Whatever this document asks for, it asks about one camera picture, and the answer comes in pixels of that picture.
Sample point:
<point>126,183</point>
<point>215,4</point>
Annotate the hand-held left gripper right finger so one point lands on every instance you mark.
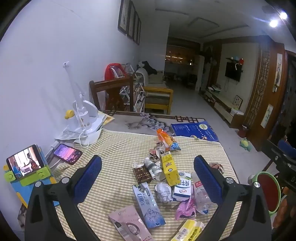
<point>207,180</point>

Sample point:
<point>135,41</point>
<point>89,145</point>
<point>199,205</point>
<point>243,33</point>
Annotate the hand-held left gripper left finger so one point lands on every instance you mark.
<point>89,178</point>

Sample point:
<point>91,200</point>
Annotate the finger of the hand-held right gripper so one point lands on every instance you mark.
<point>283,160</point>

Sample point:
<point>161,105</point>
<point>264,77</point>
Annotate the newspaper ball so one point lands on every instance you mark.
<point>217,167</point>

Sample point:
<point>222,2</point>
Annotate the clear plastic water bottle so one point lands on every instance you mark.
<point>201,199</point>

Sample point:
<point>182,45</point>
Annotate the pink plastic bag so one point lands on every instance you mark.
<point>185,208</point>

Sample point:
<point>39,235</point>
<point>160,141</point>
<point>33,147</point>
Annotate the red bin with green rim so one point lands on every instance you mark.
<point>266,192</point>

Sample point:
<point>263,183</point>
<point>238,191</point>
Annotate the crushed white paper cup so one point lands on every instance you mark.
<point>151,165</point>

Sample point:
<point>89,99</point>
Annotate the orange snack packet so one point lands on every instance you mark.
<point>163,138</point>

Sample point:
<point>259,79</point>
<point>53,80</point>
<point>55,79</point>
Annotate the white blue milk carton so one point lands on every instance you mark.
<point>181,188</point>

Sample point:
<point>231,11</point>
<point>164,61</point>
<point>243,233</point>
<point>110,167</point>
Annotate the smartphone with purple screen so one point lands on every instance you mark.
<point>67,153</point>

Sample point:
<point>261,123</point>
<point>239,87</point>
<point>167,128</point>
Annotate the yellow drink carton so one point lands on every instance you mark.
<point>170,169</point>

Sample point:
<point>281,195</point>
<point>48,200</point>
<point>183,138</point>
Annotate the green yellow stuffed turtle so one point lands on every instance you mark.
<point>245,144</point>

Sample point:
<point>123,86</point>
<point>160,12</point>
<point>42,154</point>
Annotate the yellow white checked cloth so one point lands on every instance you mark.
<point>120,148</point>

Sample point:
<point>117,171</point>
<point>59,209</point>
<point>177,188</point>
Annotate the grey crumpled paper ball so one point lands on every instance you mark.
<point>163,192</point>

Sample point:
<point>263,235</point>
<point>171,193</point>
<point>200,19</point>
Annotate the small blue snack wrapper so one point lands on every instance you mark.
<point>175,146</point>

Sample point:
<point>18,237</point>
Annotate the bag of oranges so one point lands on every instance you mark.
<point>285,208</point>

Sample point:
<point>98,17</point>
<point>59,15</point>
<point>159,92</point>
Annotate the folded newspaper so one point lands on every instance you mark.
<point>66,135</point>

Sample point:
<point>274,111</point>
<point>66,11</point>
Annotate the small red floor bin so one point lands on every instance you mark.
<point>242,132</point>

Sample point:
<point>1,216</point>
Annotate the white desk lamp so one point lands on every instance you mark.
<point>89,127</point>

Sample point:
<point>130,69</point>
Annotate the blue printed booklet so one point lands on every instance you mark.
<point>194,131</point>

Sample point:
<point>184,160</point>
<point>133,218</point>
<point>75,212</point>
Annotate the brown cigarette box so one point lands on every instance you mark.
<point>142,175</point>

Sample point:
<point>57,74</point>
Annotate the yellow white packet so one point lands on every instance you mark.
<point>187,230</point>

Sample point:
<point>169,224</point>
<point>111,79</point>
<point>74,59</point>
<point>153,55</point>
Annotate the torn printed paper scraps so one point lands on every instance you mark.
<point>156,153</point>

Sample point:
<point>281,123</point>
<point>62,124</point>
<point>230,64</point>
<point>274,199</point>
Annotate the green blue foam phone stand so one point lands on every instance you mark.
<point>30,179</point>

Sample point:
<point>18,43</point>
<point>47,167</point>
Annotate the pale pink grey packet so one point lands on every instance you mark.
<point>129,222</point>

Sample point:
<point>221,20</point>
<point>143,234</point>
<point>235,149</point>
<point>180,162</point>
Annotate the yellow book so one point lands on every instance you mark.
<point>107,118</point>

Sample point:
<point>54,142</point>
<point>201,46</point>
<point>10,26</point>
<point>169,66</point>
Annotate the long blue white packet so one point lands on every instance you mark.
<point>148,206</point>

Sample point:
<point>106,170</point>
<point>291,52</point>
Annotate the smartphone showing video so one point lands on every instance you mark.
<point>24,162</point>

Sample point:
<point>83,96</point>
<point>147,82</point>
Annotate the yellow duck toy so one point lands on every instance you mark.
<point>69,114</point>

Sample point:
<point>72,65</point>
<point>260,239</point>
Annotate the small framed geometric picture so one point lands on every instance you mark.
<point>237,102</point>

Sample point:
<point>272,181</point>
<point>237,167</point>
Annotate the low television cabinet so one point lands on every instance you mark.
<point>222,109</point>

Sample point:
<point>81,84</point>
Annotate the grey floral table cover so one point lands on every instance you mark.
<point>138,122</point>

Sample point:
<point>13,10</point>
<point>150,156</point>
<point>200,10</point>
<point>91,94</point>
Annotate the brown wooden partition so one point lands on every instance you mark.
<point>259,88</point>

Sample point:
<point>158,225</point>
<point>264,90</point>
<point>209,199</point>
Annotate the white folding rack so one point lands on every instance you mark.
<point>138,97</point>

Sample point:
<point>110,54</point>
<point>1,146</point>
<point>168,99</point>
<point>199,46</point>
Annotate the brown wooden chair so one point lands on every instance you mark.
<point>111,84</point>

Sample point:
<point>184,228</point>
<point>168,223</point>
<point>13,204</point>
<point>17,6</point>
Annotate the yellow wooden sofa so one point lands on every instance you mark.
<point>159,90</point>

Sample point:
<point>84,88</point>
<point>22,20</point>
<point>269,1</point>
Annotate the red bag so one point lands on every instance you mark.
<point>111,69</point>

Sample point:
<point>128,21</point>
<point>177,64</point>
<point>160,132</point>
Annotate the black clothes pile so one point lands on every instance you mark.
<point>148,67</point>

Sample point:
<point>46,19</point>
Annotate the ceiling spot light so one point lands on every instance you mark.
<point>273,23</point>
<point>283,15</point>

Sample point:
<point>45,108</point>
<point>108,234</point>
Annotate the bamboo wall painting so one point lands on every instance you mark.
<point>267,116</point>

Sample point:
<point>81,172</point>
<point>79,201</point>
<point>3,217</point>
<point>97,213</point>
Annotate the long wall poster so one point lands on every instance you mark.
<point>278,71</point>

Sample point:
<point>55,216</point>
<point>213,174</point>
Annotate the black wall television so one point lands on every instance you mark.
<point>233,71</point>

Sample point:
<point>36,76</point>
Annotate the framed wall picture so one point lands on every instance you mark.
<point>131,22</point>
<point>139,33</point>
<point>136,29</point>
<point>123,16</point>

